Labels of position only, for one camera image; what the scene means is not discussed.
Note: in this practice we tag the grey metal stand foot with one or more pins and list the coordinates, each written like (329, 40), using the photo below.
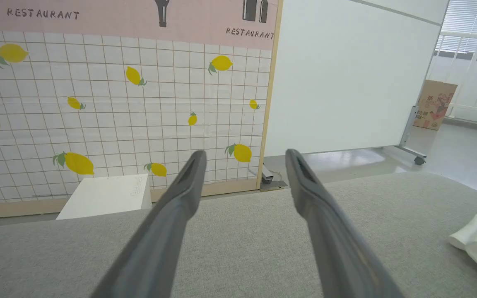
(269, 178)

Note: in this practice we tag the white railing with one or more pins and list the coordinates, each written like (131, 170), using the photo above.
(470, 78)

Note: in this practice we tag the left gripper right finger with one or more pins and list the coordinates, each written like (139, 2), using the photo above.
(329, 236)

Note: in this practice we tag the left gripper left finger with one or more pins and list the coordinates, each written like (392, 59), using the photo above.
(164, 231)

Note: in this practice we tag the white box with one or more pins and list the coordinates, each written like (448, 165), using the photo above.
(106, 196)

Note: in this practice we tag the white rolling partition board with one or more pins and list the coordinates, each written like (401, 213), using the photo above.
(346, 78)

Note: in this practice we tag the white window blinds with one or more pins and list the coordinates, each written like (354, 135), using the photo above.
(466, 20)

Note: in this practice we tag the printed cardboard box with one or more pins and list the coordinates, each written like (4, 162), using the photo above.
(435, 105)

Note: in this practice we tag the lemon print partition panel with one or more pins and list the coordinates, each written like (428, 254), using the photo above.
(118, 103)

